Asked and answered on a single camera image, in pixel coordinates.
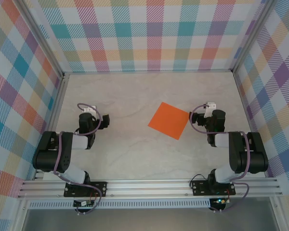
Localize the aluminium frame post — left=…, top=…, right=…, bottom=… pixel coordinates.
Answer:
left=18, top=0, right=66, bottom=79
left=230, top=0, right=279, bottom=72

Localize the aluminium side rail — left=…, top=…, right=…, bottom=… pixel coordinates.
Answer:
left=32, top=72, right=72, bottom=181

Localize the small circuit board with led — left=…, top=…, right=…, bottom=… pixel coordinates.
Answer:
left=210, top=197, right=231, bottom=205

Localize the perforated grey cable duct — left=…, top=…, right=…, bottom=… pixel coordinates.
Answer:
left=28, top=201, right=211, bottom=209

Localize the grey metal panel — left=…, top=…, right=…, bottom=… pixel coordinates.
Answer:
left=21, top=208, right=280, bottom=231

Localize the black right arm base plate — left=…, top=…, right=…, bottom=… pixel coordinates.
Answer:
left=191, top=180, right=236, bottom=197

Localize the orange paper sheet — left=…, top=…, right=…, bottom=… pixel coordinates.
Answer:
left=147, top=102, right=191, bottom=141

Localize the aluminium back rail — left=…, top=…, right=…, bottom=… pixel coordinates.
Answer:
left=62, top=69, right=236, bottom=75

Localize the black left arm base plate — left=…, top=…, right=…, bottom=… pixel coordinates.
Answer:
left=64, top=181, right=108, bottom=198

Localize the aluminium mounting rail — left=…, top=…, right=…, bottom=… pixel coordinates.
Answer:
left=16, top=178, right=284, bottom=199

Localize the aluminium frame leg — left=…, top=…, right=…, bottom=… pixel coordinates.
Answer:
left=11, top=198, right=31, bottom=231
left=269, top=196, right=289, bottom=231

